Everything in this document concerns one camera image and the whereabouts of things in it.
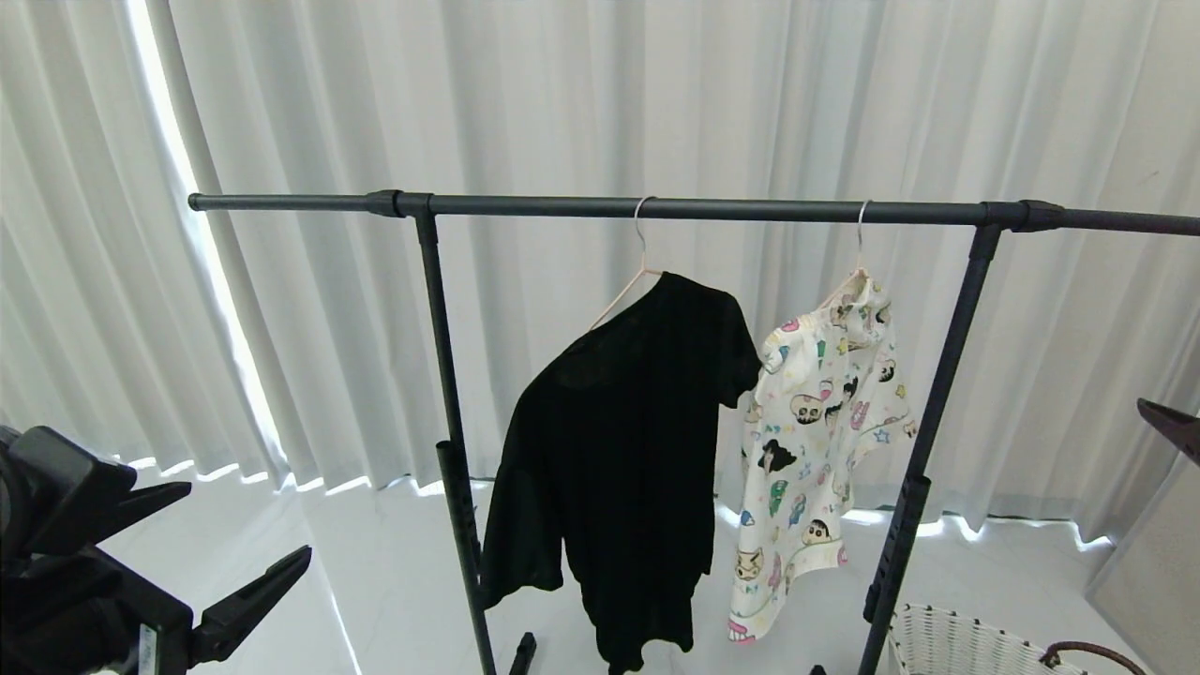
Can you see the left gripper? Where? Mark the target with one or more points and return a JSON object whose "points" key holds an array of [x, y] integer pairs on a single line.
{"points": [[103, 619]]}

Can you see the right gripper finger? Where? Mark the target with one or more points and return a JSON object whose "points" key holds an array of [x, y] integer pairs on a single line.
{"points": [[1177, 427]]}

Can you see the cream printed garment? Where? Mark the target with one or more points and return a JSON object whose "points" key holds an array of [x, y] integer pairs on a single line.
{"points": [[816, 450]]}

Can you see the pink clothes hanger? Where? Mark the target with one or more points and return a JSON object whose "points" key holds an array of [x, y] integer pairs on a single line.
{"points": [[639, 253], [860, 234]]}

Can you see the black sleeveless top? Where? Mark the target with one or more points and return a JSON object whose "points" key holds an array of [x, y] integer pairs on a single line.
{"points": [[619, 469]]}

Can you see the white laundry basket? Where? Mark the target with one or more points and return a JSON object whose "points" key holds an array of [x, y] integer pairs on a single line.
{"points": [[956, 647]]}

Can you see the black clothes rack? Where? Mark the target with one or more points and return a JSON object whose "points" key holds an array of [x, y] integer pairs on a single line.
{"points": [[750, 208]]}

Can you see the white curtain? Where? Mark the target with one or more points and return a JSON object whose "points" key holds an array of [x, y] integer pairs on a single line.
{"points": [[562, 103]]}

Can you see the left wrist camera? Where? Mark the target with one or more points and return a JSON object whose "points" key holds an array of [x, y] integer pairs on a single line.
{"points": [[66, 487]]}

